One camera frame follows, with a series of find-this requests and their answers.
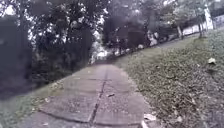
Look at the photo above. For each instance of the grey concrete slab path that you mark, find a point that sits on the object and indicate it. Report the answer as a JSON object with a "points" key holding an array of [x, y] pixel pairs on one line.
{"points": [[100, 96]]}

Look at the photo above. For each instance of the grass verge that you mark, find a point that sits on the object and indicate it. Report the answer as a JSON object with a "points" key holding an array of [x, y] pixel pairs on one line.
{"points": [[20, 106]]}

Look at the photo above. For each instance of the leaf-strewn grass slope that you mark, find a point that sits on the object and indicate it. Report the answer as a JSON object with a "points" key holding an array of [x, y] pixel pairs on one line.
{"points": [[173, 80]]}

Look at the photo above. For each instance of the white wall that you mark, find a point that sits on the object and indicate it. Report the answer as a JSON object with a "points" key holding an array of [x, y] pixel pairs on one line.
{"points": [[218, 22]]}

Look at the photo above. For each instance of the dense dark trees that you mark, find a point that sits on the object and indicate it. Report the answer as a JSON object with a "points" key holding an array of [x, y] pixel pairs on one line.
{"points": [[133, 30], [60, 40]]}

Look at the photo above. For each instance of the robot's own part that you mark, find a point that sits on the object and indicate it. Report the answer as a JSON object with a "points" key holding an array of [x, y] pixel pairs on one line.
{"points": [[144, 124]]}

